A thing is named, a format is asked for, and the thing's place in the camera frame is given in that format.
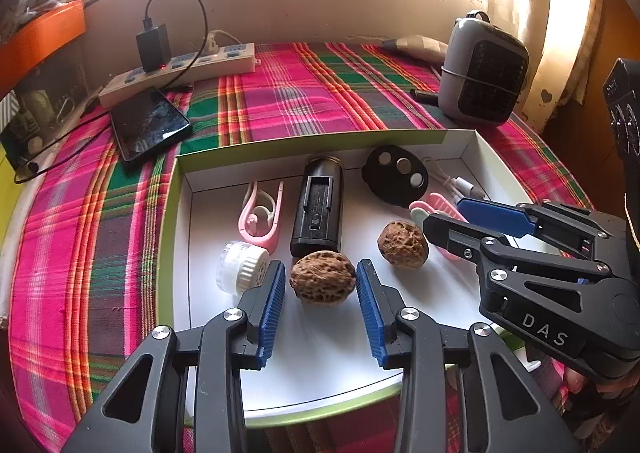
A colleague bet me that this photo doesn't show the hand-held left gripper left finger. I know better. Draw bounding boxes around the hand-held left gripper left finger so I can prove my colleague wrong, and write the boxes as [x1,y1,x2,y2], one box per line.
[60,260,287,453]

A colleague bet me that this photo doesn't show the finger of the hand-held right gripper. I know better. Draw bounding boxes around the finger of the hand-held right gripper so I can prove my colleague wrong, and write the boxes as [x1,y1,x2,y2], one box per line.
[424,213,615,334]
[457,198,626,261]

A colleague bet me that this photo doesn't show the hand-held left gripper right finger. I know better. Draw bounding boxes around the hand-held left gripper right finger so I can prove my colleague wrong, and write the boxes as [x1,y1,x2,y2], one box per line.
[356,259,583,453]

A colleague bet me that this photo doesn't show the pink comb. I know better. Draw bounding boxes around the pink comb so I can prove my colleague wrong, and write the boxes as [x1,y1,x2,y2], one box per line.
[409,192,468,261]

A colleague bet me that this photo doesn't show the white short adapter cable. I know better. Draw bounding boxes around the white short adapter cable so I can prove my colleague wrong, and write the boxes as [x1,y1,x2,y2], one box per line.
[422,156,490,204]

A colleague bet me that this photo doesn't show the white round ribbed cap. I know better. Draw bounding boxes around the white round ribbed cap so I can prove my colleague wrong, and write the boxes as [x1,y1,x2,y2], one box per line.
[216,242,271,294]

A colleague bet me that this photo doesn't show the brown walnut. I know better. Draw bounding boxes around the brown walnut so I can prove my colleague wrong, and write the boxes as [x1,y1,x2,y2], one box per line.
[376,220,426,271]
[289,251,357,305]

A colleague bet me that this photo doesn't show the white box with green rim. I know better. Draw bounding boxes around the white box with green rim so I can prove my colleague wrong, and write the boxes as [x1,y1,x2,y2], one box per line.
[159,129,546,429]

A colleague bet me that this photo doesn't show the pink hair clip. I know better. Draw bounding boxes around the pink hair clip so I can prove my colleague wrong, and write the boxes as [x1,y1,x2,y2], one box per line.
[239,180,285,256]

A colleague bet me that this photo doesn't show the black key fob remote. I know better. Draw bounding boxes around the black key fob remote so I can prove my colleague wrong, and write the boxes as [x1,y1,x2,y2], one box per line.
[361,145,430,208]

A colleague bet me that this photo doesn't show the black flashlight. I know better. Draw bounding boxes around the black flashlight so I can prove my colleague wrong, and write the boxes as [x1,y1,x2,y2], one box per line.
[290,155,343,259]

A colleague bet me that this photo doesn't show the grey portable heater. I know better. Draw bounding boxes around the grey portable heater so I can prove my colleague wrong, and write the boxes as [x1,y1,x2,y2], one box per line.
[437,10,530,128]

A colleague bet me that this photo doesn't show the grey white handheld trimmer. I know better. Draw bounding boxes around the grey white handheld trimmer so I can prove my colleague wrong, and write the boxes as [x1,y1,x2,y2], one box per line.
[381,34,450,61]

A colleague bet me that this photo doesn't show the cream curtain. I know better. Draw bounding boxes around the cream curtain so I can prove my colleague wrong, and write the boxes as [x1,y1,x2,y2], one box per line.
[485,0,608,134]

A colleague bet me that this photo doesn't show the pink green plaid cloth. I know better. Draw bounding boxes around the pink green plaid cloth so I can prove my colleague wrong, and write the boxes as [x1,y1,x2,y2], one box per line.
[0,42,596,453]

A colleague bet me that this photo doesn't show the black smartphone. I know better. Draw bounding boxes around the black smartphone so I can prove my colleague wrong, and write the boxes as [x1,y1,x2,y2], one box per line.
[109,86,193,164]

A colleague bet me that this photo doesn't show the white power strip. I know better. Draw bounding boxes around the white power strip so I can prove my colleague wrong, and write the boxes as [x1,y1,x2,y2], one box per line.
[98,43,261,108]

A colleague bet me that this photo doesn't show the black charger adapter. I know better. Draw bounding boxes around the black charger adapter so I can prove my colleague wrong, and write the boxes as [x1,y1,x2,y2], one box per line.
[136,24,172,74]

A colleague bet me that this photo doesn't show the orange box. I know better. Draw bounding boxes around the orange box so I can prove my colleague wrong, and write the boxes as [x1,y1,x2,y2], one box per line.
[0,0,86,84]

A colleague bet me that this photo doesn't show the white plug with cable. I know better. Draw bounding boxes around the white plug with cable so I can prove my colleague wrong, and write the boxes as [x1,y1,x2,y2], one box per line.
[207,29,241,54]

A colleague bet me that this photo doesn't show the black charger cable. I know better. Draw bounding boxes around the black charger cable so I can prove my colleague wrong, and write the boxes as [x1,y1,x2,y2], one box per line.
[12,0,208,184]

